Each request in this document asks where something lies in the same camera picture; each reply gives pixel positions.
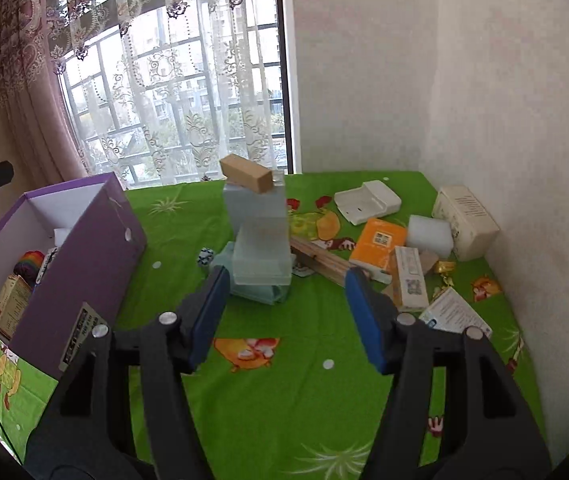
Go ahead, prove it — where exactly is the floral lace curtain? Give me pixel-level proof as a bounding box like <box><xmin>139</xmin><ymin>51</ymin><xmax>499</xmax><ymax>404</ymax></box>
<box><xmin>44</xmin><ymin>0</ymin><xmax>286</xmax><ymax>187</ymax></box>

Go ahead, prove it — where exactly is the wooden block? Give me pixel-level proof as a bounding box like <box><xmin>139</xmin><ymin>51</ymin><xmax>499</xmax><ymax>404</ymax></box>
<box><xmin>219</xmin><ymin>154</ymin><xmax>274</xmax><ymax>195</ymax></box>

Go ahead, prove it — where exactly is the clear plastic box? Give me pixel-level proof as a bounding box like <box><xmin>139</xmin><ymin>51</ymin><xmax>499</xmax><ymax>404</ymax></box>
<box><xmin>231</xmin><ymin>224</ymin><xmax>295</xmax><ymax>287</ymax></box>

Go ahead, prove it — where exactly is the rainbow strap roll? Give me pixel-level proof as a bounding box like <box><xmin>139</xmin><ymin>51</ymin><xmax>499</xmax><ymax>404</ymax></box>
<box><xmin>14</xmin><ymin>251</ymin><xmax>46</xmax><ymax>287</ymax></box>

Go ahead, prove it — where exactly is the orange box with square code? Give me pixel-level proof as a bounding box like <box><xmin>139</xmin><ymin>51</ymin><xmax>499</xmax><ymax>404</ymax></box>
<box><xmin>349</xmin><ymin>217</ymin><xmax>409</xmax><ymax>282</ymax></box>

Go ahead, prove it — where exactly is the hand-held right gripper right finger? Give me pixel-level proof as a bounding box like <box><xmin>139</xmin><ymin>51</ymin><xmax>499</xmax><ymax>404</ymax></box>
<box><xmin>345</xmin><ymin>265</ymin><xmax>553</xmax><ymax>480</ymax></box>

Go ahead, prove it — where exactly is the tan cardboard piece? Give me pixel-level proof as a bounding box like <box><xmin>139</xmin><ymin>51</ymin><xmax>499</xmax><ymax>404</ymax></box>
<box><xmin>417</xmin><ymin>252</ymin><xmax>440</xmax><ymax>277</ymax></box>

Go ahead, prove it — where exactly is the window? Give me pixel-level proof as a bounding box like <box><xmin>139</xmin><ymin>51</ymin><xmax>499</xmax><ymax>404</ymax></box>
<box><xmin>57</xmin><ymin>0</ymin><xmax>296</xmax><ymax>188</ymax></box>

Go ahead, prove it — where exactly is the white plastic tray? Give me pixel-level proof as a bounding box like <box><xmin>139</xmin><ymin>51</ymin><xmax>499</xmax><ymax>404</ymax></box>
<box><xmin>333</xmin><ymin>179</ymin><xmax>401</xmax><ymax>226</ymax></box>

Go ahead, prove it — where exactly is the white bubbly foam block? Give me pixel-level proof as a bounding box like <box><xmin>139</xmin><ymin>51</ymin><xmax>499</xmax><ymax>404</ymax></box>
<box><xmin>407</xmin><ymin>214</ymin><xmax>454</xmax><ymax>261</ymax></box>

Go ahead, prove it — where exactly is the light teal box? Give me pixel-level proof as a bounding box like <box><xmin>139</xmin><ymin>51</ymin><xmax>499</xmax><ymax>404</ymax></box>
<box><xmin>211</xmin><ymin>241</ymin><xmax>295</xmax><ymax>306</ymax></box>

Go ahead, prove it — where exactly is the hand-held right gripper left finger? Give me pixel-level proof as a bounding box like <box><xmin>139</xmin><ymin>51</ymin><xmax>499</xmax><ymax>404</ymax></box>
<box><xmin>23</xmin><ymin>266</ymin><xmax>232</xmax><ymax>480</ymax></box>

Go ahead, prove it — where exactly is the cream cardboard box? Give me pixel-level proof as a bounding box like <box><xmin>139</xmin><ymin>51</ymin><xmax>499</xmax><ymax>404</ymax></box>
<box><xmin>432</xmin><ymin>184</ymin><xmax>501</xmax><ymax>262</ymax></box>

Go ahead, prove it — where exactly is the narrow white box square code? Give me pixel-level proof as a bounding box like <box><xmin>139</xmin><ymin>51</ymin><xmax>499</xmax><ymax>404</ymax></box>
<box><xmin>393</xmin><ymin>245</ymin><xmax>429</xmax><ymax>312</ymax></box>

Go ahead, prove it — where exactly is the green cartoon tablecloth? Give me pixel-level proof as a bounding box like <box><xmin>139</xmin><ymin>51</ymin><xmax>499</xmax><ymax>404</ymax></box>
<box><xmin>0</xmin><ymin>170</ymin><xmax>548</xmax><ymax>480</ymax></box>

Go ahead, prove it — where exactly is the pink patterned curtain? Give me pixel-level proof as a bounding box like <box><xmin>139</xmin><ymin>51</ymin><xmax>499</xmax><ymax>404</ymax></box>
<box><xmin>0</xmin><ymin>0</ymin><xmax>131</xmax><ymax>192</ymax></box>

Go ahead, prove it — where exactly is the purple cardboard box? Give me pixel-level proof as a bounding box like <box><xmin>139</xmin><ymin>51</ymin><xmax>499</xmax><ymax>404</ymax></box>
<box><xmin>0</xmin><ymin>172</ymin><xmax>148</xmax><ymax>381</ymax></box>

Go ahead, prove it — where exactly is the white box with blue side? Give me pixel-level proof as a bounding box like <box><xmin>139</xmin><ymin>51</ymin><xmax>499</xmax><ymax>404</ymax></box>
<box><xmin>419</xmin><ymin>287</ymin><xmax>493</xmax><ymax>339</ymax></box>

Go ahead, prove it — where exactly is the large yellow medicine box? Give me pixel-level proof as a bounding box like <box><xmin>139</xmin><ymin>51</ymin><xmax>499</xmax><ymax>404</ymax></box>
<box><xmin>0</xmin><ymin>275</ymin><xmax>34</xmax><ymax>342</ymax></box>

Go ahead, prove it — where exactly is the bundle of wooden sticks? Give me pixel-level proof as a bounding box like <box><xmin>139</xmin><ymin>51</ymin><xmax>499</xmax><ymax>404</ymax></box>
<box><xmin>289</xmin><ymin>236</ymin><xmax>391</xmax><ymax>287</ymax></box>

